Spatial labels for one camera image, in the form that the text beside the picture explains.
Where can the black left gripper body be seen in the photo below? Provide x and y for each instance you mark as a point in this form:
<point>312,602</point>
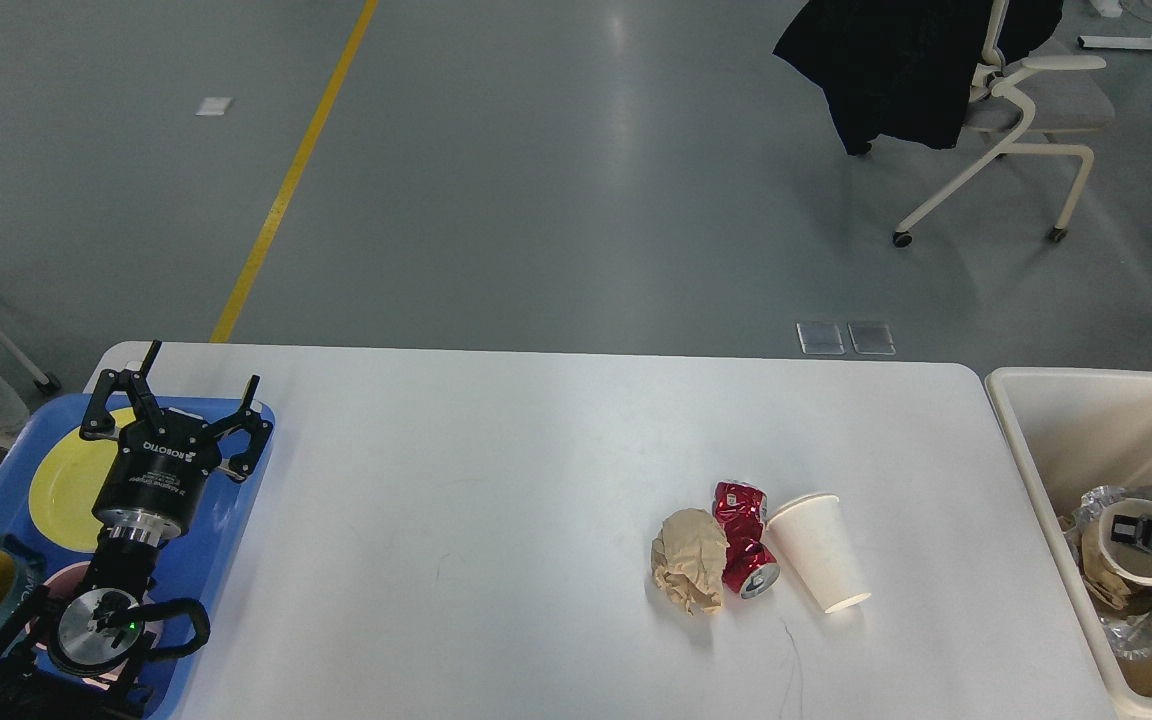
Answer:
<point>160,474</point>

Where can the white paper cup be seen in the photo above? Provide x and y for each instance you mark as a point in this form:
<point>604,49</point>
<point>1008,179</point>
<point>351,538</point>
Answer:
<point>1124,560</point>
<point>810,534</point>

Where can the foil bag with paper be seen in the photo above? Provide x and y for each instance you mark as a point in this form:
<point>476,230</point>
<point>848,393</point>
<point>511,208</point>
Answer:
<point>1123,609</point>

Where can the yellow plastic plate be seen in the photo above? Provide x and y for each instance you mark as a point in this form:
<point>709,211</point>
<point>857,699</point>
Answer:
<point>67,479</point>

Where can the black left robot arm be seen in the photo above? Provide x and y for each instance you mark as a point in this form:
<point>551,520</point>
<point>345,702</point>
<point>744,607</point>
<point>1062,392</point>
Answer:
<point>102,626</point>

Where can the blue plastic tray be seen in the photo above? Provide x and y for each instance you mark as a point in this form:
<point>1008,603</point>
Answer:
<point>194,566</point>

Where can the white plastic bin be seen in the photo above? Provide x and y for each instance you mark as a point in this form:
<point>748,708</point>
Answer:
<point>1071,430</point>

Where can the right floor socket plate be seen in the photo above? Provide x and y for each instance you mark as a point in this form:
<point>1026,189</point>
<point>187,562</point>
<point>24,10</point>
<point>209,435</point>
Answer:
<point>872,338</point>

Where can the floor socket plate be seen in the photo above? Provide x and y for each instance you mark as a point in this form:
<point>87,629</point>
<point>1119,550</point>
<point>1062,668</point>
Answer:
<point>820,338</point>
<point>872,338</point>

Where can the left floor socket plate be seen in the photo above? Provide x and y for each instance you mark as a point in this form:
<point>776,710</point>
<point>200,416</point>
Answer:
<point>820,338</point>

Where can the crushed red can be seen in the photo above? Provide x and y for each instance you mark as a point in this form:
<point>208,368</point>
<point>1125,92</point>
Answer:
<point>751,568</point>

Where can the white office chair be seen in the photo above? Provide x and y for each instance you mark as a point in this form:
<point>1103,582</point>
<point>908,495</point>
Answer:
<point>1029,103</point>

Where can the crumpled brown paper ball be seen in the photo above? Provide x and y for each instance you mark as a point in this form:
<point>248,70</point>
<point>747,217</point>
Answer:
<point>688,557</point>

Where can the black jacket on chair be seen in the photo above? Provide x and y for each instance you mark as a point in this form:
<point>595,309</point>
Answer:
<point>900,69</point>

